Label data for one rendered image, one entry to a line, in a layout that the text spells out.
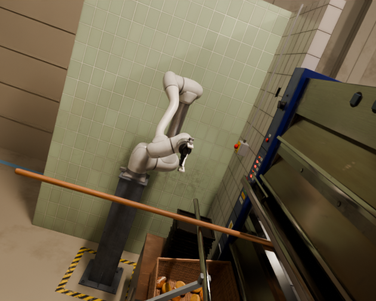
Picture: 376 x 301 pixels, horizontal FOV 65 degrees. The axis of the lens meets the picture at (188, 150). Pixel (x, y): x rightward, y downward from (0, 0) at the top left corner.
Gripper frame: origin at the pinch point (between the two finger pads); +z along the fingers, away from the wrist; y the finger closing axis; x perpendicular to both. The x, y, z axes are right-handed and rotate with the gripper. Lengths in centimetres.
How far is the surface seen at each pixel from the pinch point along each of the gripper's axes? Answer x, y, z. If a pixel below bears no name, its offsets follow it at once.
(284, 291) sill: -55, 31, 41
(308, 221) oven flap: -54, -1, 36
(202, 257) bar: -18.1, 31.8, 32.3
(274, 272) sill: -55, 31, 29
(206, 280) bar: -18, 32, 47
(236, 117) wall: -46, -16, -116
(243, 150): -53, 3, -81
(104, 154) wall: 55, 56, -117
